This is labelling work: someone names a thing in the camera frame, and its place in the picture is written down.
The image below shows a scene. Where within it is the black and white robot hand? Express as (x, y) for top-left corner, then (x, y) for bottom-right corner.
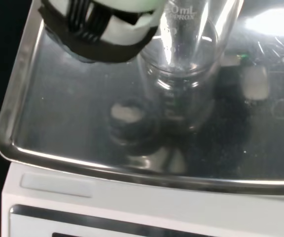
(37, 0), (167, 65)

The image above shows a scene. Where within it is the white electronic balance steel pan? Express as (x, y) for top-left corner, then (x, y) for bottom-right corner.
(0, 0), (284, 237)

